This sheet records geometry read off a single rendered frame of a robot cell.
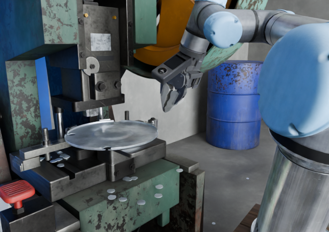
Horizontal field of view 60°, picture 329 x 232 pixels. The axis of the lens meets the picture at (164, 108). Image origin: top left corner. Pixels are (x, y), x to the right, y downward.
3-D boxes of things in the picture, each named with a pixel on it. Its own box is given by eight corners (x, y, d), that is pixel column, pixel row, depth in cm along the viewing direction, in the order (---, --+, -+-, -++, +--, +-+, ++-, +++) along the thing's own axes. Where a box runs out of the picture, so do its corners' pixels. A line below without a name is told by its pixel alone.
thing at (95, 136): (156, 121, 105) (156, 119, 105) (160, 149, 77) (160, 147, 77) (77, 122, 104) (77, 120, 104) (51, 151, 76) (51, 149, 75)
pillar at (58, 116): (65, 140, 99) (62, 100, 95) (59, 141, 97) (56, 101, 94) (62, 138, 100) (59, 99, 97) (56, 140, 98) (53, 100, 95)
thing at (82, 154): (128, 144, 103) (127, 136, 102) (77, 160, 89) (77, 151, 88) (102, 135, 114) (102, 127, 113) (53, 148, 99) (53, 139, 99)
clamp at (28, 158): (74, 155, 93) (72, 125, 90) (20, 172, 81) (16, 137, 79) (65, 150, 97) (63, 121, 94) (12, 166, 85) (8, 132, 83)
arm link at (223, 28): (262, 15, 61) (242, 3, 70) (212, 14, 59) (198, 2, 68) (254, 51, 65) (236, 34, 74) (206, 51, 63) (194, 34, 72)
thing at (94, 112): (100, 114, 98) (100, 104, 97) (88, 117, 95) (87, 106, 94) (95, 113, 100) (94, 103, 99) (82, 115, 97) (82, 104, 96)
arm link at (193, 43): (200, 39, 72) (177, 26, 76) (194, 56, 74) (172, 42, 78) (216, 39, 78) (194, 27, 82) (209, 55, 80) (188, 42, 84)
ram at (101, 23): (130, 97, 93) (128, 1, 87) (90, 104, 83) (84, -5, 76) (100, 91, 105) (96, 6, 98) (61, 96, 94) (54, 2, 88)
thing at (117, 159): (167, 181, 87) (167, 139, 84) (132, 199, 77) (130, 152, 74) (117, 159, 104) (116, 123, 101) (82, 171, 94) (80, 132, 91)
